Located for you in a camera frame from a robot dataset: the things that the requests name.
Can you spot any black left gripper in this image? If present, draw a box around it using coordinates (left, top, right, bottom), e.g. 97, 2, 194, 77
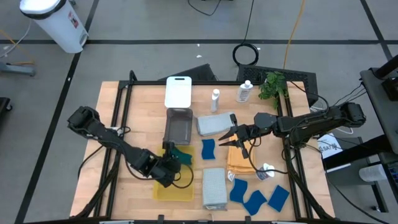
146, 141, 183, 189

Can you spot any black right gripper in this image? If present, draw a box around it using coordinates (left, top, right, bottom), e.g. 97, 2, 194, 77
218, 112, 278, 159

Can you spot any dark green cloth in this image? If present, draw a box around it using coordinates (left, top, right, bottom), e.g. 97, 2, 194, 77
172, 146, 193, 166

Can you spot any plain grey cloth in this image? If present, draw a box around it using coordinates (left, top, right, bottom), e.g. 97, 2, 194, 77
197, 111, 236, 137

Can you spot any blue wavy sponge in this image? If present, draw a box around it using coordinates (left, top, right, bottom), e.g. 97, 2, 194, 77
267, 184, 290, 213
229, 178, 249, 204
243, 189, 267, 216
201, 138, 216, 161

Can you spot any orange cloth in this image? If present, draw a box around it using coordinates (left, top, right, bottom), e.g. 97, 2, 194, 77
226, 133, 256, 183

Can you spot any white tube with label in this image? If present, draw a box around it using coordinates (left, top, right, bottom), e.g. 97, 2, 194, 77
256, 162, 275, 182

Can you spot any grey waffle towel with tag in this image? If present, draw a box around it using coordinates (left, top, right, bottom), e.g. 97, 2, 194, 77
201, 167, 228, 211

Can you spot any grey plastic bin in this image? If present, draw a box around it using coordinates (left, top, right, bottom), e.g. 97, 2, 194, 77
162, 107, 194, 146

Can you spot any yellow plastic bin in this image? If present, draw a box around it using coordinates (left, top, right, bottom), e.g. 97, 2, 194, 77
152, 144, 196, 202

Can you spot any slim white bottle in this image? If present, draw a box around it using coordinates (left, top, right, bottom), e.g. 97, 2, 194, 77
210, 88, 221, 113

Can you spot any flat white labelled bottle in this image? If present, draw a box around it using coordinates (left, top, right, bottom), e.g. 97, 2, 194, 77
235, 80, 254, 103

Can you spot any white cutting board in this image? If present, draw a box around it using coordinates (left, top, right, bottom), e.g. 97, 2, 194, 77
164, 76, 193, 109

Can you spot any green plant sprig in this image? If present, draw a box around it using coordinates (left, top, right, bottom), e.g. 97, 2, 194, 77
258, 70, 289, 110

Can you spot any black flat panel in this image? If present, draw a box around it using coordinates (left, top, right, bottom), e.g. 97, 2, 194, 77
157, 63, 218, 83

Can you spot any black perforated panel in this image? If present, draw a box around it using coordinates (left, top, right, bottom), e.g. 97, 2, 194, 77
236, 64, 320, 105

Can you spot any white printed paper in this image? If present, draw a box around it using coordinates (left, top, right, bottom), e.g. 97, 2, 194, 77
317, 133, 343, 159

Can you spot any grey cylinder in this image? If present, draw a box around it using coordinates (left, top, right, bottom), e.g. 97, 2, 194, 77
359, 164, 388, 183

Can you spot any grey cart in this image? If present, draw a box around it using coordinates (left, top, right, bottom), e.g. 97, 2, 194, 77
359, 67, 398, 147

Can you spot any black equipment box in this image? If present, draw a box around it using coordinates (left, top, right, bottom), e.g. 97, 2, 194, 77
371, 55, 398, 101

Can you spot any white trash can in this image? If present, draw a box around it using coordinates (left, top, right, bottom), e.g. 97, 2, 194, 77
19, 0, 90, 54

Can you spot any grey metal floor base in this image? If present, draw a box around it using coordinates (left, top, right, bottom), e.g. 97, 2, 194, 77
0, 61, 37, 77

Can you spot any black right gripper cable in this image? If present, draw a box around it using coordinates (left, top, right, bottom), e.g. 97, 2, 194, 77
247, 138, 290, 175

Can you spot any black table frame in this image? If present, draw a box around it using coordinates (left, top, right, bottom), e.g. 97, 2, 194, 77
71, 70, 335, 220

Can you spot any black cable with coil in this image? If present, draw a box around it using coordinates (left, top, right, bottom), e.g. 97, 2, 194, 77
232, 0, 260, 67

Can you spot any yellow cable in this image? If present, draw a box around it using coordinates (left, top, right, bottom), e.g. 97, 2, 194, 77
282, 0, 307, 70

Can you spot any thin black floor cable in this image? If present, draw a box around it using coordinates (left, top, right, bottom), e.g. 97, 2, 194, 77
187, 0, 222, 17

